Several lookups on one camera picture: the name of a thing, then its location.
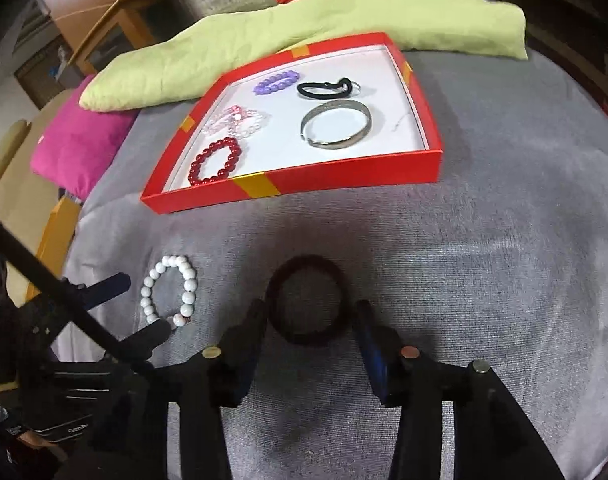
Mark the beige leather sofa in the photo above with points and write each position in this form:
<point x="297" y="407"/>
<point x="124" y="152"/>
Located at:
<point x="4" y="160"/>

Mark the wooden cabinet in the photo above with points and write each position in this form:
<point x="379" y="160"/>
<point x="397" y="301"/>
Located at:
<point x="84" y="10"/>

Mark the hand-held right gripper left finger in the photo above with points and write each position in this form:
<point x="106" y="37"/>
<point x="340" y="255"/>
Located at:
<point x="246" y="355"/>

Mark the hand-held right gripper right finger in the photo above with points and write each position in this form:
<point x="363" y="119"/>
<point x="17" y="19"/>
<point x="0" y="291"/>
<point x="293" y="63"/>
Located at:
<point x="371" y="355"/>

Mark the silver metal bangle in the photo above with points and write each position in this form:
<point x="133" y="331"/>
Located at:
<point x="329" y="144"/>

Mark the red cardboard box lid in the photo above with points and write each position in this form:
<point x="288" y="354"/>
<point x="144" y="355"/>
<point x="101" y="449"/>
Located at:
<point x="344" y="175"/>

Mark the grey blanket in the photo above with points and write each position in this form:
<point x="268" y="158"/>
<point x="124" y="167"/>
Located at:
<point x="483" y="260"/>

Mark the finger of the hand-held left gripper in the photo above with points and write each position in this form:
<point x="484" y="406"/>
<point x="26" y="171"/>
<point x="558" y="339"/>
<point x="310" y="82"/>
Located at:
<point x="109" y="287"/>
<point x="151" y="334"/>

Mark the magenta pillow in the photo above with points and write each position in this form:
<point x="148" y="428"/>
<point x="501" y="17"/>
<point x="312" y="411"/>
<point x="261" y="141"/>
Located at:
<point x="79" y="145"/>

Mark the light green quilt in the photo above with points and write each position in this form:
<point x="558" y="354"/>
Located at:
<point x="334" y="15"/>

